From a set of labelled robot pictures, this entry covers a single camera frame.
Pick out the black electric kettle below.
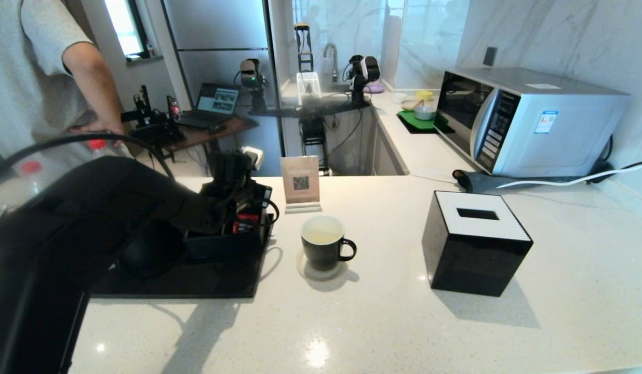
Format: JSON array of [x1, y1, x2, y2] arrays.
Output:
[[117, 218, 188, 278]]

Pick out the person's bare forearm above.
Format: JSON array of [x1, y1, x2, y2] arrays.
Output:
[[63, 43, 125, 125]]

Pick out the red Nescafe sachet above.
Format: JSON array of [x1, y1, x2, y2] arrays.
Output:
[[233, 213, 260, 233]]

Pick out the person's hand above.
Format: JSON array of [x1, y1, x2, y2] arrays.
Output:
[[68, 121, 127, 137]]

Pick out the black compartment organizer box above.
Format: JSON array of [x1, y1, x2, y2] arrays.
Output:
[[183, 197, 272, 260]]

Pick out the beige QR code sign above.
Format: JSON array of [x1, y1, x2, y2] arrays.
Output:
[[280, 155, 323, 215]]

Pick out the brown wooden side table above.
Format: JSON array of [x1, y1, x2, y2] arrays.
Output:
[[163, 115, 259, 177]]

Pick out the black serving tray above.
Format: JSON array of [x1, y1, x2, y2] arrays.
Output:
[[90, 213, 275, 299]]

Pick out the round white coaster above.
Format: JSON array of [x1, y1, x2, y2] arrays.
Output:
[[297, 248, 349, 282]]

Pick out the black mug white inside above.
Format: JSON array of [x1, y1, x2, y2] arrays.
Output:
[[301, 215, 357, 272]]

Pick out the open laptop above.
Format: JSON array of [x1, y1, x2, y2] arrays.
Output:
[[178, 82, 241, 129]]

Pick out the black tripod stand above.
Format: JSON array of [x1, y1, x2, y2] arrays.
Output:
[[121, 86, 188, 159]]

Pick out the silver refrigerator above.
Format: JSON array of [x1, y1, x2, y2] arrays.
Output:
[[163, 0, 283, 177]]

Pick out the chrome sink faucet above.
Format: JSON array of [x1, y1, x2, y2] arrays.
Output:
[[324, 43, 338, 84]]

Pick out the green mat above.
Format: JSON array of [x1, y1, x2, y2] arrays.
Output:
[[396, 110, 451, 136]]

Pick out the bright window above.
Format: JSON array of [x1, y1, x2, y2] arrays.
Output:
[[104, 0, 149, 59]]

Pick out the black tissue box white lid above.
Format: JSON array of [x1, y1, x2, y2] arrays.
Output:
[[421, 191, 534, 298]]

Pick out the person in grey t-shirt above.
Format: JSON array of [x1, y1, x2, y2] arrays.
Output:
[[0, 0, 125, 162]]

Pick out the silver microwave oven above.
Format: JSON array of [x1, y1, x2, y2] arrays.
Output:
[[435, 68, 629, 179]]

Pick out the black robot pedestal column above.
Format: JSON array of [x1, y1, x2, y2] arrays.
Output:
[[300, 117, 332, 176]]

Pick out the grey camera head green light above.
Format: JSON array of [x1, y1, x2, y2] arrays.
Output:
[[239, 59, 267, 112]]

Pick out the white wire basket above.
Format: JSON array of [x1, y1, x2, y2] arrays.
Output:
[[297, 73, 322, 107]]

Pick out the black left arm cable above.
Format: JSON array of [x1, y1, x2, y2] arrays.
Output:
[[0, 132, 280, 226]]

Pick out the black upright gripper frame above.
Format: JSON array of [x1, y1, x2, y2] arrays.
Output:
[[294, 22, 315, 73]]

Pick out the white cable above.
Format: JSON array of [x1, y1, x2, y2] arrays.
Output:
[[495, 160, 642, 190]]

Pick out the black power cable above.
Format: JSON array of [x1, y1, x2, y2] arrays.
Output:
[[591, 135, 642, 180]]

